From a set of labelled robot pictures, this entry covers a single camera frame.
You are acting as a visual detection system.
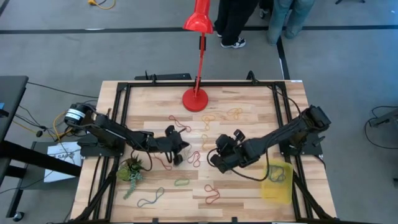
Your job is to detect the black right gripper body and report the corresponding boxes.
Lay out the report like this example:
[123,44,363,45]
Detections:
[214,141,251,171]

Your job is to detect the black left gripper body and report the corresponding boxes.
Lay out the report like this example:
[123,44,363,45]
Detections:
[154,133,191,155]

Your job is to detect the red rubber band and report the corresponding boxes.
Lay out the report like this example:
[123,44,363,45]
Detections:
[203,184,221,205]
[186,150,201,169]
[154,154,173,172]
[168,114,192,134]

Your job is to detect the yellow rubber band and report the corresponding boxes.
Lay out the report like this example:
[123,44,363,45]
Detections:
[200,133,213,151]
[224,107,244,121]
[200,114,216,132]

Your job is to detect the yellow plastic bin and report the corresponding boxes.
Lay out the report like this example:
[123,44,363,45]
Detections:
[260,159,295,205]

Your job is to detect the red desk lamp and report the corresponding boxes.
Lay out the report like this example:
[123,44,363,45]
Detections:
[182,0,215,113]

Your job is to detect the green potted succulent plant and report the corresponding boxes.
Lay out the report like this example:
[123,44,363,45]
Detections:
[116,154,146,200]

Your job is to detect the black power strip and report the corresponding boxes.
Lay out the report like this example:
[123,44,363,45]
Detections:
[134,73,192,81]

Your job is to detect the white paper sign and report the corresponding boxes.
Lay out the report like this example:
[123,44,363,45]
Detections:
[43,142,82,184]

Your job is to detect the person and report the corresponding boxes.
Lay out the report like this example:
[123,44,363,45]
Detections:
[267,0,317,47]
[213,0,261,50]

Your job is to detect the black office chair base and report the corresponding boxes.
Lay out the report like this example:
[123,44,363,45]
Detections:
[259,0,274,19]

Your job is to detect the grey floor device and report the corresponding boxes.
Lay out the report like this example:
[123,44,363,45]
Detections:
[369,108,398,128]

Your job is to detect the black side table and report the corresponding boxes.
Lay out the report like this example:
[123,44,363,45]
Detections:
[0,75,82,222]

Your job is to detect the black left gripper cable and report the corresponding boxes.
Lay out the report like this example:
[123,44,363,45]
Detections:
[130,145,154,172]

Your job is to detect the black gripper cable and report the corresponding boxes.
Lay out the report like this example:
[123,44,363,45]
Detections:
[130,145,154,172]
[206,148,272,182]

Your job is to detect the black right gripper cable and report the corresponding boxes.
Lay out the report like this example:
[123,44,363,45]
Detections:
[206,148,272,182]

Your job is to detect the black metal table frame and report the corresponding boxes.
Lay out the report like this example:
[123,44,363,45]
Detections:
[67,70,336,224]

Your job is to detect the black floor cable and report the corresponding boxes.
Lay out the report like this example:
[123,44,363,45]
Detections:
[26,81,99,100]
[363,105,398,150]

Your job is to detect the yellow floor cable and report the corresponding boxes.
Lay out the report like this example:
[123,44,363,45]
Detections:
[87,0,116,10]

